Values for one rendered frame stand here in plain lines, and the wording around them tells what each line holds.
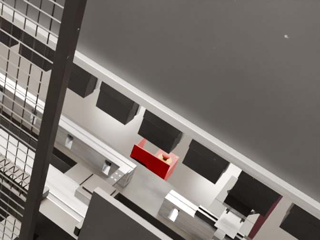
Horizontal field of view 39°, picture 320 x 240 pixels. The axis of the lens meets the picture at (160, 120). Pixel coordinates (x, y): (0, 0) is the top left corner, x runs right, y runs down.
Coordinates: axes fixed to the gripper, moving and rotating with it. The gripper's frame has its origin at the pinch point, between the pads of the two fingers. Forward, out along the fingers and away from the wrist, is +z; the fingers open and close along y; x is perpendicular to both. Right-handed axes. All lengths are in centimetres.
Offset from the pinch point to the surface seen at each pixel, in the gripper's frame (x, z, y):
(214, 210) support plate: 1.2, 3.5, -7.6
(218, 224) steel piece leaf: -2.5, 6.5, -3.3
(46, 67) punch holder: -17, -8, -92
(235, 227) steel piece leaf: 0.0, 4.3, 2.6
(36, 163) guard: -99, 9, -36
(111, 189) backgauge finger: -19.7, 16.5, -41.4
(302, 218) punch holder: -21.1, -11.8, 18.4
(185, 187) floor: 149, 10, -39
